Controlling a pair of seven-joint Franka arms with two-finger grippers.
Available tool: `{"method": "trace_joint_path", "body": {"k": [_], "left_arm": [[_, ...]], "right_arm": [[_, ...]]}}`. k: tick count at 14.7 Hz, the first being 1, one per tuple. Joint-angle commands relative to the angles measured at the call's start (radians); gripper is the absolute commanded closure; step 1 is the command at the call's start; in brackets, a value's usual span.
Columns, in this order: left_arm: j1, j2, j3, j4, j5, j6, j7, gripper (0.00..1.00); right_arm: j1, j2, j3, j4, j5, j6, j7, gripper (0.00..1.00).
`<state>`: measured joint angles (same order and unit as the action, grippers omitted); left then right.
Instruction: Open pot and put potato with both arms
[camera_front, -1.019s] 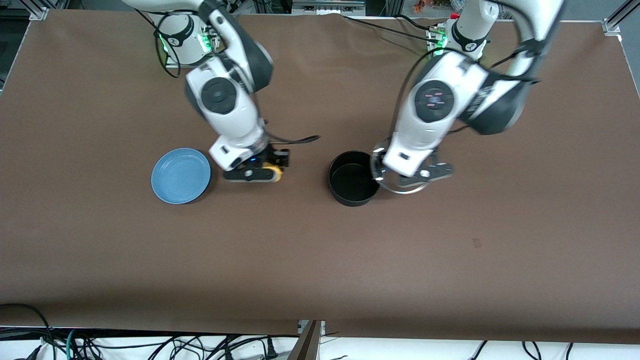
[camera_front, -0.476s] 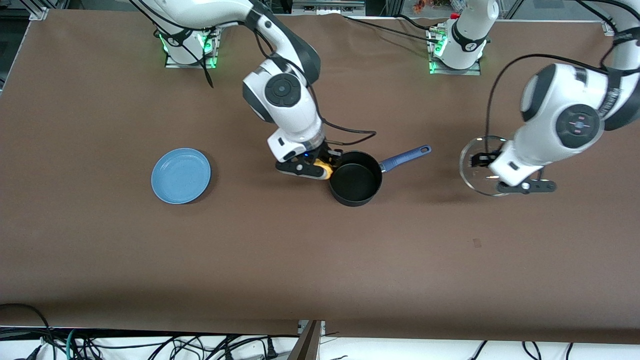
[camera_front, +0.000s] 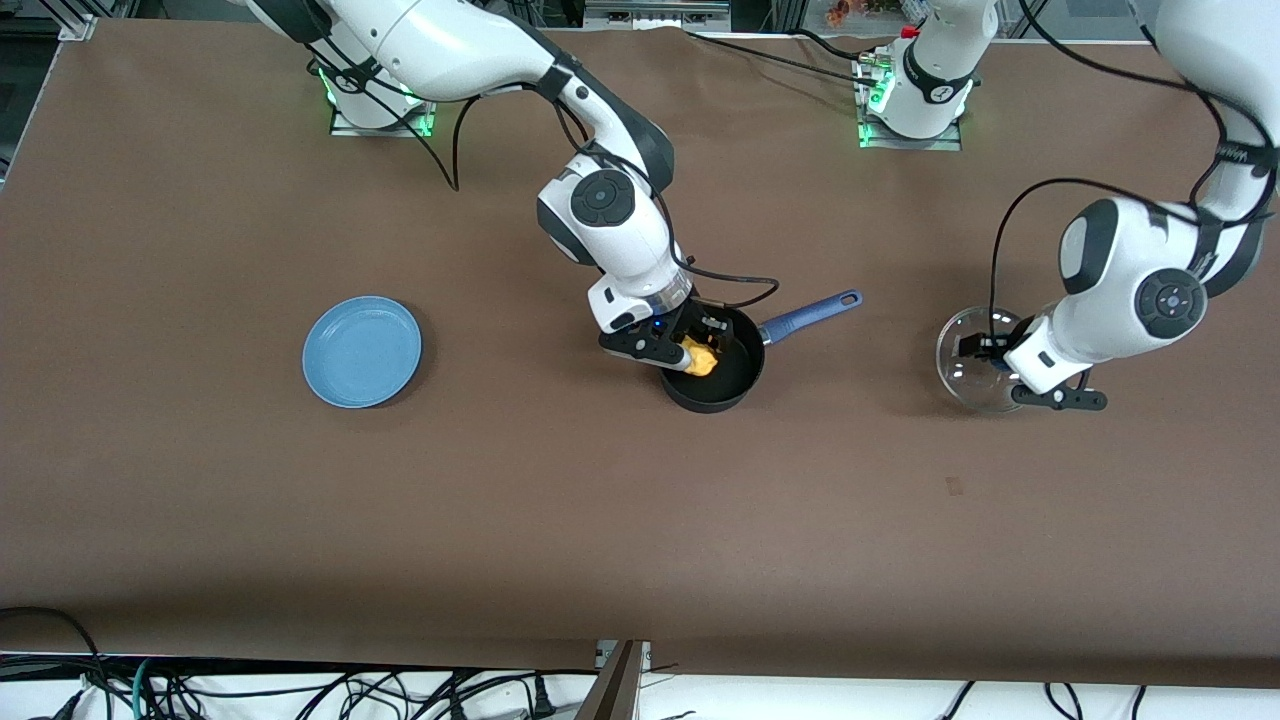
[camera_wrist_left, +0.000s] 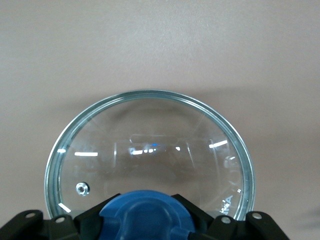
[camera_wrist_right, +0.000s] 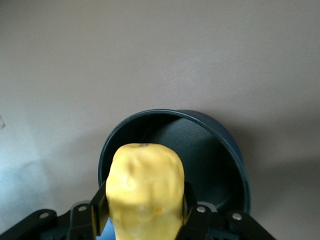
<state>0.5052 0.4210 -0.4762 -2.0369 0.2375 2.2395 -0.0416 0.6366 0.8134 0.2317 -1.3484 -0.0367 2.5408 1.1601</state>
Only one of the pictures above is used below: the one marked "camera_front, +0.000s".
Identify grey metal post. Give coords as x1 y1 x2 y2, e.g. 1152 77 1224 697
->
572 640 653 720

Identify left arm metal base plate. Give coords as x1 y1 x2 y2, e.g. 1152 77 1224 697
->
857 55 963 151

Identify black pot with blue handle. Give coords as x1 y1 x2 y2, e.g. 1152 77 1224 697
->
658 290 864 413

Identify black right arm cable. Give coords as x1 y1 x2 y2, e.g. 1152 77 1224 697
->
305 40 483 193

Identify orange colourful background object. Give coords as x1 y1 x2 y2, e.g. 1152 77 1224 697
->
823 0 903 27

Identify brown table cover sheet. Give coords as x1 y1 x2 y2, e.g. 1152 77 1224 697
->
0 18 1280 691

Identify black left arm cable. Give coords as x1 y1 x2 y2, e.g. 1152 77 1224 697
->
988 0 1233 346

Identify black power plug cable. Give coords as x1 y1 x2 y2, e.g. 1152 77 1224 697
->
440 672 559 719

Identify long black table cable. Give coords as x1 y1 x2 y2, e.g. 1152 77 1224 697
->
685 28 883 91

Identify glass lid with blue knob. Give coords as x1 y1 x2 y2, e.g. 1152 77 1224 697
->
935 306 1046 415

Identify aluminium frame rail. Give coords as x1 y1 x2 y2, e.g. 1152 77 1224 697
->
583 0 733 32

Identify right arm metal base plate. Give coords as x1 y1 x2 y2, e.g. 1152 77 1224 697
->
330 70 441 138

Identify short black table cable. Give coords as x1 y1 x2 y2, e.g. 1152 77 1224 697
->
792 27 866 59

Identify blue round plate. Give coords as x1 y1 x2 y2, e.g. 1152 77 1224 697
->
302 295 424 410

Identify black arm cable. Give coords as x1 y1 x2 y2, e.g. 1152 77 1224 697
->
988 0 1233 346
305 40 483 193

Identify black looped floor cable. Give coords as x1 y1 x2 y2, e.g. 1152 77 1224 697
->
0 606 109 720

